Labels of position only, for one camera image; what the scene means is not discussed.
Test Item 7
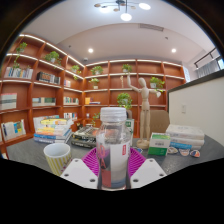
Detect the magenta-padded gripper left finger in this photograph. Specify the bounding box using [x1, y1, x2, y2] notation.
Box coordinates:
[59, 147, 101, 190]

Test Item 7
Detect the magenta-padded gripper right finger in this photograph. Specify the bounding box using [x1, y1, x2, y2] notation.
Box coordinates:
[128, 147, 168, 189]

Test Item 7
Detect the clear plastic water bottle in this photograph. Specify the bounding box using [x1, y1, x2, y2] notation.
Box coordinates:
[95, 106, 133, 191]

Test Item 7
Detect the yellow striped paper cup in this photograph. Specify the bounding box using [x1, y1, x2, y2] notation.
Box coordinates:
[43, 142, 73, 177]

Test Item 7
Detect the green and white box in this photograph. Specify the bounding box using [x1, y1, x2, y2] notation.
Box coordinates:
[147, 132, 172, 157]

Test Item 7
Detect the small round sticker badge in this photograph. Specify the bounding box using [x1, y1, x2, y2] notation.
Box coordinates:
[166, 146, 179, 155]
[178, 148, 191, 157]
[189, 149, 202, 158]

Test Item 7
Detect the small upright white-green carton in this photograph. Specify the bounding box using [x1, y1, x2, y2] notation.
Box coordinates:
[124, 118, 135, 139]

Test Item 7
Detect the colourful book stack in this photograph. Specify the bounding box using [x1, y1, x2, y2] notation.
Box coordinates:
[32, 114, 74, 145]

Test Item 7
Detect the tan chair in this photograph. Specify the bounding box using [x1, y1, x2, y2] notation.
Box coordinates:
[148, 109, 171, 134]

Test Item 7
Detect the wooden artist mannequin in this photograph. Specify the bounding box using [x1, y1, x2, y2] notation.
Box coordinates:
[126, 73, 163, 150]

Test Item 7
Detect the wooden bookshelf unit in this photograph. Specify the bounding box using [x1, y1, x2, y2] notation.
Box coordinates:
[0, 33, 186, 158]

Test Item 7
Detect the grey curtain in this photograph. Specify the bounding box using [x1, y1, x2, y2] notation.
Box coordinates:
[196, 59, 221, 79]

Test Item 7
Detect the window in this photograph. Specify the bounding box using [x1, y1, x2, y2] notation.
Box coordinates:
[217, 56, 224, 71]

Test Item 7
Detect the ceiling air vent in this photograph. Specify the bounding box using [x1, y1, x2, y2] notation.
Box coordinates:
[138, 23, 165, 33]

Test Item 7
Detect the branched ceiling lamp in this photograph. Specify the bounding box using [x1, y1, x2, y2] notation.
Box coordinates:
[93, 0, 152, 22]

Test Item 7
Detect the black ceiling track rail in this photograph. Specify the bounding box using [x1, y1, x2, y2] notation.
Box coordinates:
[193, 47, 220, 69]

